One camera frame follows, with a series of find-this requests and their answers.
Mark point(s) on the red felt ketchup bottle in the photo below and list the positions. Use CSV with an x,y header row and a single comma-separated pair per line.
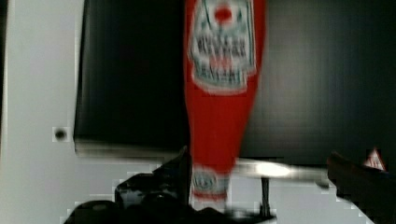
x,y
223,47

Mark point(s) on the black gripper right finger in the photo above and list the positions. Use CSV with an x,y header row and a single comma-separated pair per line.
x,y
373,191

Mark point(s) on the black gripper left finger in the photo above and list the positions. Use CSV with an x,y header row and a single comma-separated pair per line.
x,y
172,178

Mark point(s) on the black toaster oven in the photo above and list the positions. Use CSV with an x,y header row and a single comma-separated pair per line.
x,y
294,89

